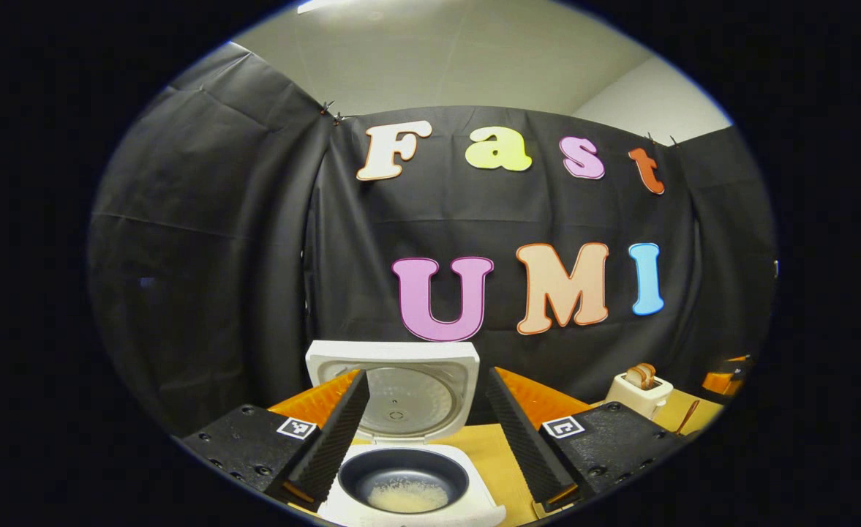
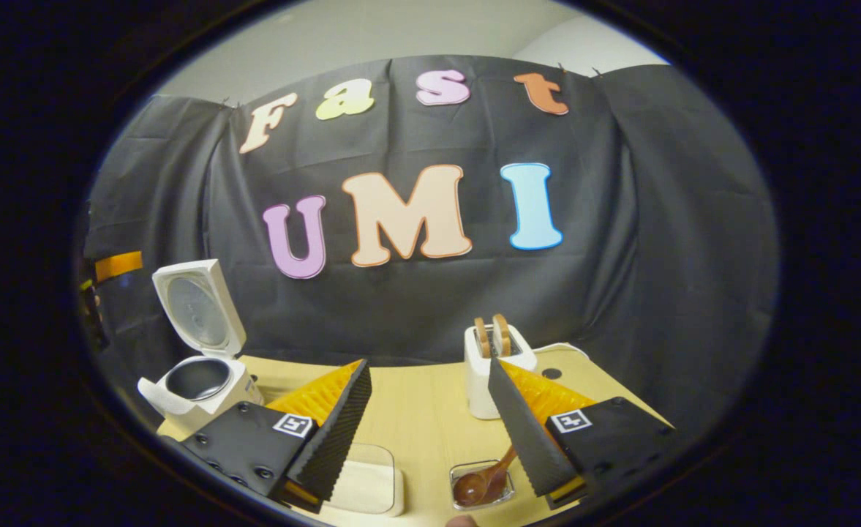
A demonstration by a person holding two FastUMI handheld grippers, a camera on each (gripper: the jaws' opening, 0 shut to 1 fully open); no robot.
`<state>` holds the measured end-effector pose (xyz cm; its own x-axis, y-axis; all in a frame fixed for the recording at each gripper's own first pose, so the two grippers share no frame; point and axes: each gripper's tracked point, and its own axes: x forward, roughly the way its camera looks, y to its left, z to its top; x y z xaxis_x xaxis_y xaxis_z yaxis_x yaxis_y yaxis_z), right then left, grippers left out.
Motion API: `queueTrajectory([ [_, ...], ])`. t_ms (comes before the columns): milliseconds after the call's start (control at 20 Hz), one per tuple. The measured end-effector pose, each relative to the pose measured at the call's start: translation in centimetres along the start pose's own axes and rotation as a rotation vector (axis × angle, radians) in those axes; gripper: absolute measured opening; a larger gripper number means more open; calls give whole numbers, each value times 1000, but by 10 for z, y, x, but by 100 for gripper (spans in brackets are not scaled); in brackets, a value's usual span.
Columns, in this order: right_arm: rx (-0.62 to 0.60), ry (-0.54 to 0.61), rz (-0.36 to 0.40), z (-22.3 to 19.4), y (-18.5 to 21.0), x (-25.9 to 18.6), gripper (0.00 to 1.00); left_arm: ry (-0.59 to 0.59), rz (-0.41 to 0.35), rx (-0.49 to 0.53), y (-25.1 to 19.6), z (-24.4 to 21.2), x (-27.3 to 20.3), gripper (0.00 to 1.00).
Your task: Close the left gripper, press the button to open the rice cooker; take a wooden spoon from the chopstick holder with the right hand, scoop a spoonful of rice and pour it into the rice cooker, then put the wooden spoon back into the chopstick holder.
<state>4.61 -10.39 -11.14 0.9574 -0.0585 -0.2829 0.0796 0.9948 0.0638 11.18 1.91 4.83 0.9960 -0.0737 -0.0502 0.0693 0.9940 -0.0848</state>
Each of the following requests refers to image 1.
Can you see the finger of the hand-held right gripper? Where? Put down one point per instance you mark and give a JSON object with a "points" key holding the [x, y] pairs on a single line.
{"points": [[715, 384]]}

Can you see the white toaster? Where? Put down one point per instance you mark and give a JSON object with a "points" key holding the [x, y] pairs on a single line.
{"points": [[638, 401]]}

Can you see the ceiling light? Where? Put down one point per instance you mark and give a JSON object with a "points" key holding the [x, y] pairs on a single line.
{"points": [[331, 6]]}

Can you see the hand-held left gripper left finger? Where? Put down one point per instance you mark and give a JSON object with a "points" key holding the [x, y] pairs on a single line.
{"points": [[331, 446]]}

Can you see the white rice cooker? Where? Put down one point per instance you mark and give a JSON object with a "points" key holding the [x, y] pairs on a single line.
{"points": [[415, 395]]}

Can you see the toasted bread slice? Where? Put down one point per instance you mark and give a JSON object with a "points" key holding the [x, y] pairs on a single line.
{"points": [[635, 377], [649, 373]]}

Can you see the white rice heap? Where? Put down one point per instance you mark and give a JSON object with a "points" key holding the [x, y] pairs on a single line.
{"points": [[408, 499]]}

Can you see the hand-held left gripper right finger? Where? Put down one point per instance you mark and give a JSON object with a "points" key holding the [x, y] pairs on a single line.
{"points": [[521, 439]]}

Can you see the black backdrop cloth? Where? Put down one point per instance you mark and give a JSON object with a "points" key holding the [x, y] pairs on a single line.
{"points": [[218, 256]]}

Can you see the brown wooden spoon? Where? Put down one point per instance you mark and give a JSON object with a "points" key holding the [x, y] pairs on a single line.
{"points": [[690, 416]]}

